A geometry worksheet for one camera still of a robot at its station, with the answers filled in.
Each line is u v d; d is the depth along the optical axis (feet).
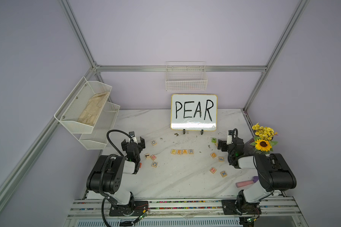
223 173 2.80
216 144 2.96
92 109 2.61
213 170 2.82
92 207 2.46
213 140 3.28
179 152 3.06
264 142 2.32
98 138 2.90
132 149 2.35
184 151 3.07
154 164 2.90
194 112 3.41
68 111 2.21
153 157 3.03
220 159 2.97
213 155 3.05
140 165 2.98
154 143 3.23
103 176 1.41
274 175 1.51
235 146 2.43
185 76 3.12
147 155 3.05
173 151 3.11
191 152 3.06
